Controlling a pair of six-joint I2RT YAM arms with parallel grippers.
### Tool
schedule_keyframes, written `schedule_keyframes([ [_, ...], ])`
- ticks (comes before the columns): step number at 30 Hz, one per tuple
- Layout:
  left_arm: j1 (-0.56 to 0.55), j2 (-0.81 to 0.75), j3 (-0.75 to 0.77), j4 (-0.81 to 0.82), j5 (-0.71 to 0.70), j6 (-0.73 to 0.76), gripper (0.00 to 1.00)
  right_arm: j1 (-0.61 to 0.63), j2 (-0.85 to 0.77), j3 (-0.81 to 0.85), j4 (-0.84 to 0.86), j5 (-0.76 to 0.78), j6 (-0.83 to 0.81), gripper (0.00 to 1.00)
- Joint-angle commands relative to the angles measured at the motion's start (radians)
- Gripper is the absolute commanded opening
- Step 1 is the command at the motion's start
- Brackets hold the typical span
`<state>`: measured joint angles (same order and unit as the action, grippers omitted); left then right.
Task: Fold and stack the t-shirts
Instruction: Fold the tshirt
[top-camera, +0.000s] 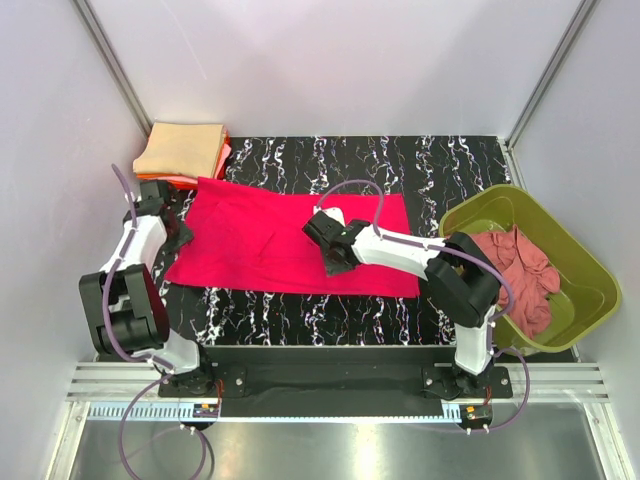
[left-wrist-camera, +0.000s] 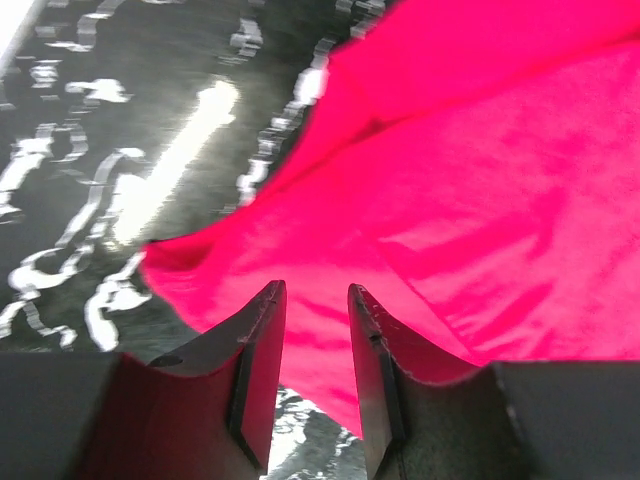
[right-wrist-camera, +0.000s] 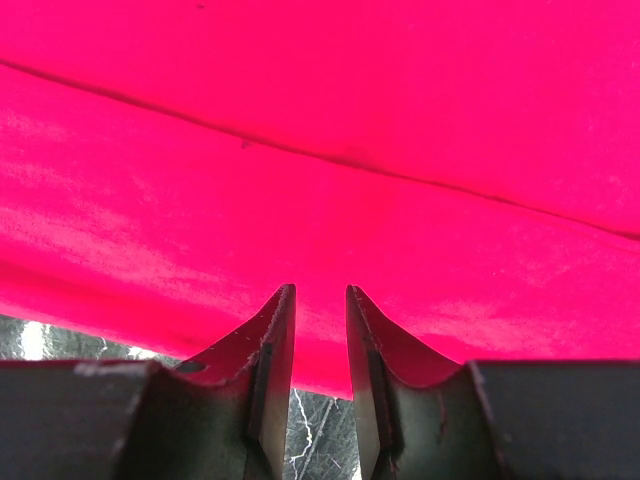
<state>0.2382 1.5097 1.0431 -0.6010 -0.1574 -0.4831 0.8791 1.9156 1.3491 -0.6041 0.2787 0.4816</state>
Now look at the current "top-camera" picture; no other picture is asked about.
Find bright pink t shirt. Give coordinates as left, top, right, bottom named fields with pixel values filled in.
left=165, top=177, right=420, bottom=298

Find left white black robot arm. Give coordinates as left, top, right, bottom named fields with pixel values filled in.
left=79, top=180, right=214, bottom=396

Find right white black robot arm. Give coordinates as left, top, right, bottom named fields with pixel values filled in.
left=303, top=208, right=502, bottom=400

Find folded red orange t shirts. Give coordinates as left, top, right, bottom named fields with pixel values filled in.
left=134, top=131, right=231, bottom=190

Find folded beige t shirt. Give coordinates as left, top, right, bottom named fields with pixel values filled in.
left=133, top=122, right=227, bottom=178

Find black marble pattern mat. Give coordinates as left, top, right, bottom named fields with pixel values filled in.
left=152, top=135, right=511, bottom=346

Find dusty pink crumpled t shirt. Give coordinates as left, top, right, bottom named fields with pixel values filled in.
left=471, top=225, right=561, bottom=339

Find olive green plastic bin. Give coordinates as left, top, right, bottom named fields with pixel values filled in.
left=438, top=184, right=624, bottom=356

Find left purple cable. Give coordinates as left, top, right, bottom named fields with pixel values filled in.
left=99, top=163, right=216, bottom=476

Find purple cable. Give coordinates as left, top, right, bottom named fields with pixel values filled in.
left=99, top=163, right=216, bottom=476
left=313, top=179, right=532, bottom=431

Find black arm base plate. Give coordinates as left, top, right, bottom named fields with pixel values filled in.
left=160, top=346, right=513, bottom=401

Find aluminium rail front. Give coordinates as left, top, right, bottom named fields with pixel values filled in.
left=66, top=362, right=608, bottom=403

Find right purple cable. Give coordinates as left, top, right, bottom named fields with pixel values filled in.
left=313, top=179, right=532, bottom=431

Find white slotted cable duct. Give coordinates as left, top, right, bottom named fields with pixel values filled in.
left=89, top=401, right=461, bottom=424

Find left aluminium frame post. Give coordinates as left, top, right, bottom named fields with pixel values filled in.
left=70, top=0, right=152, bottom=137

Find aluminium frame post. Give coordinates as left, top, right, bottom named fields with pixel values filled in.
left=505, top=0, right=599, bottom=151
left=70, top=0, right=152, bottom=137

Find right aluminium frame post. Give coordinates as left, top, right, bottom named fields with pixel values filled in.
left=505, top=0, right=599, bottom=151

